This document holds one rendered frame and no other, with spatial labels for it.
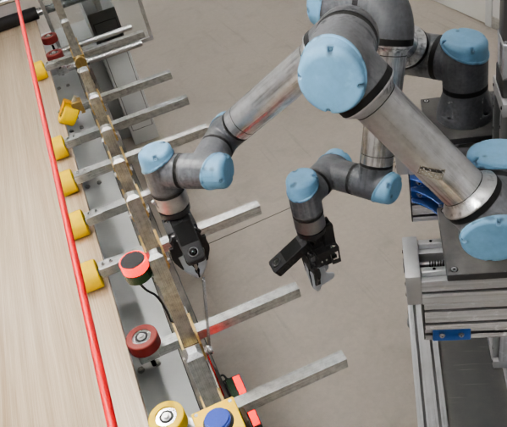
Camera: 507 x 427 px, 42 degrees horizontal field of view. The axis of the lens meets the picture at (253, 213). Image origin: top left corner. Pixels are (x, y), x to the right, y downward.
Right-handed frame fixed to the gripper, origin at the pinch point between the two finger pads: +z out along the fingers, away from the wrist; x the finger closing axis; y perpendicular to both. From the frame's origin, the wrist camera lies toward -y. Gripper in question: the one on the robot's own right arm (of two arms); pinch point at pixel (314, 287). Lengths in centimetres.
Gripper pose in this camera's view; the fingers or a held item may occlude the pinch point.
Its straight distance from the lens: 172.2
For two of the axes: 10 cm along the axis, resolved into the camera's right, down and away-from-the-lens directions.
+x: -3.4, -5.3, 7.7
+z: 2.0, 7.6, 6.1
